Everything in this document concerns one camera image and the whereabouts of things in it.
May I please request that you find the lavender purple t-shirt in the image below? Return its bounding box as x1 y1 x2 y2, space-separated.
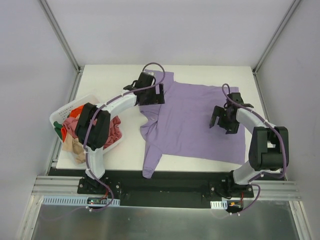
139 71 246 179

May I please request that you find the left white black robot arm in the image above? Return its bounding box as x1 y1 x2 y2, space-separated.
75 71 166 195

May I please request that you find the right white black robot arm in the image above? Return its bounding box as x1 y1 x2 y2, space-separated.
209 92 289 199

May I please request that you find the pink t-shirt in basket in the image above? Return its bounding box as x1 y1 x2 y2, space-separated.
59 114 122 152

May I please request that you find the orange t-shirt in basket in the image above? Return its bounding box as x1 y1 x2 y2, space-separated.
69 105 84 119

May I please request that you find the white plastic laundry basket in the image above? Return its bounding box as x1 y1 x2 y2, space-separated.
49 94 126 166

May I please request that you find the green garment in basket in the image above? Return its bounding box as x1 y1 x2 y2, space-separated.
53 121 63 133

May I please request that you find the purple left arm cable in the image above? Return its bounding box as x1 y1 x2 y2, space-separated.
39 62 167 221

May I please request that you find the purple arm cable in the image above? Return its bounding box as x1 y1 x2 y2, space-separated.
212 83 287 220
39 62 167 221

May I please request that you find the right aluminium frame post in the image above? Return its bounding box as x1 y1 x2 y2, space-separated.
252 0 303 76

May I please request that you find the aluminium frame post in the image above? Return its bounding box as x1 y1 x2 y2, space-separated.
252 0 303 76
38 0 82 72

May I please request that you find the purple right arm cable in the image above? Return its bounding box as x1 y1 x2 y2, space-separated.
212 83 287 220

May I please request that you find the aluminium extrusion rail right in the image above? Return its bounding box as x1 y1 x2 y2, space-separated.
252 180 302 201

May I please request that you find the aluminium extrusion rail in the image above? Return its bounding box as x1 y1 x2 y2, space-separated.
252 180 302 201
32 174 83 196

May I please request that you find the right white slotted cable duct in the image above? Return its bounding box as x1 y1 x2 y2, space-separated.
210 200 228 210

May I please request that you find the white slotted cable duct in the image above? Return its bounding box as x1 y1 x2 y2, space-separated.
210 200 228 210
42 196 121 208

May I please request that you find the left aluminium frame post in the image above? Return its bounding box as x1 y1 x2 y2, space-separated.
38 0 82 72

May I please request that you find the aluminium extrusion rail left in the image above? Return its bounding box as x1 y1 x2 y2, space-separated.
32 174 83 196

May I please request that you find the left white slotted cable duct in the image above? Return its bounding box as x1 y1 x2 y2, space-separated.
42 196 121 208

